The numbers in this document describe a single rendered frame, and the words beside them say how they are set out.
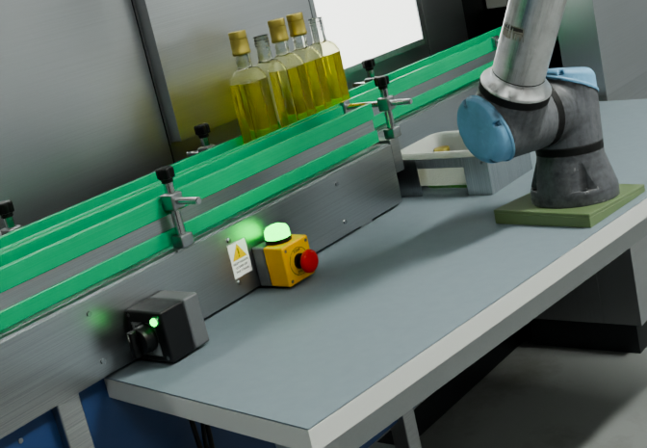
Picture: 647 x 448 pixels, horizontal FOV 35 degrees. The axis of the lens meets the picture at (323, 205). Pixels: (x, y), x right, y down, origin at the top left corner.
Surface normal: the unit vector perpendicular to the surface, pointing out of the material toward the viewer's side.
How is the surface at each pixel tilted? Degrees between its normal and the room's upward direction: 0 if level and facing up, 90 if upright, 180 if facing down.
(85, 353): 90
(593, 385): 0
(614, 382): 0
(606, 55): 90
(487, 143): 93
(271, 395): 0
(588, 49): 90
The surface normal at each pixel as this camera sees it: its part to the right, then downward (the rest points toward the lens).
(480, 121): -0.83, 0.36
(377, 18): 0.77, -0.01
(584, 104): 0.52, 0.06
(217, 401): -0.22, -0.94
